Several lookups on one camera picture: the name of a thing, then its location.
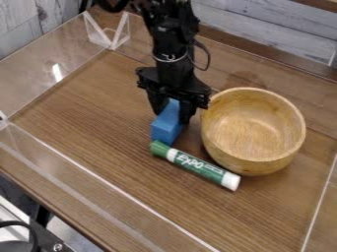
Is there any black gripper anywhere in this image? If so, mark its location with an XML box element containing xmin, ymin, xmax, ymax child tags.
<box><xmin>135</xmin><ymin>67</ymin><xmax>212</xmax><ymax>125</ymax></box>

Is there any clear acrylic front wall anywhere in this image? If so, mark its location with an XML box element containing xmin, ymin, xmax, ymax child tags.
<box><xmin>0</xmin><ymin>111</ymin><xmax>220</xmax><ymax>252</ymax></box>

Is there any black stand with cable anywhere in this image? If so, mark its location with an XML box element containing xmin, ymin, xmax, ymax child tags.
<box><xmin>0</xmin><ymin>176</ymin><xmax>78</xmax><ymax>252</ymax></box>

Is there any brown wooden bowl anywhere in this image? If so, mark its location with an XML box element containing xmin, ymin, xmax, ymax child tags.
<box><xmin>201</xmin><ymin>87</ymin><xmax>307</xmax><ymax>176</ymax></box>

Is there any green Expo marker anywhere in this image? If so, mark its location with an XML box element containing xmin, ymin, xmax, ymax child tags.
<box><xmin>150</xmin><ymin>141</ymin><xmax>241</xmax><ymax>191</ymax></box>

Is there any blue rectangular block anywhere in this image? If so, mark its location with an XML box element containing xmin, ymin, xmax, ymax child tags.
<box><xmin>150</xmin><ymin>99</ymin><xmax>183</xmax><ymax>146</ymax></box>

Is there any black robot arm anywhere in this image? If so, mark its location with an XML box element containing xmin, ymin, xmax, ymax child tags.
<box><xmin>134</xmin><ymin>0</ymin><xmax>212</xmax><ymax>124</ymax></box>

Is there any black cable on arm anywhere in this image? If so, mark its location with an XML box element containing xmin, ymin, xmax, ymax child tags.
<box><xmin>189</xmin><ymin>37</ymin><xmax>212</xmax><ymax>72</ymax></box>

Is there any clear acrylic corner bracket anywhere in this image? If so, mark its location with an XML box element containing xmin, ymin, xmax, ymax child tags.
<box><xmin>83</xmin><ymin>12</ymin><xmax>130</xmax><ymax>50</ymax></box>

